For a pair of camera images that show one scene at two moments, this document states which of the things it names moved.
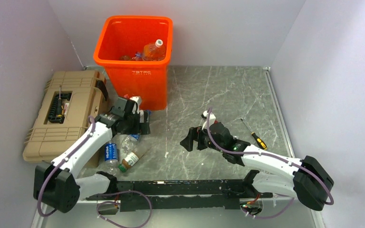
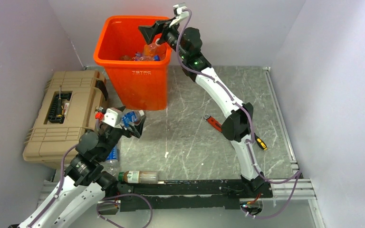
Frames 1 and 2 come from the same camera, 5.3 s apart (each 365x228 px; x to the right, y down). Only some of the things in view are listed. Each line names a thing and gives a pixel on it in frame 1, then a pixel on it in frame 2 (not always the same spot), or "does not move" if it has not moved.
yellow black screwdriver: (259, 141) does not move
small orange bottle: (126, 57) does not move
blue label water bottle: (111, 164) does not move
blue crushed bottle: (139, 56) does not move
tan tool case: (72, 99) does not move
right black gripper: (196, 133) → (149, 32)
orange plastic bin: (136, 52) does not move
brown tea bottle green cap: (139, 148) → (138, 177)
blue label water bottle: (127, 143) → (155, 58)
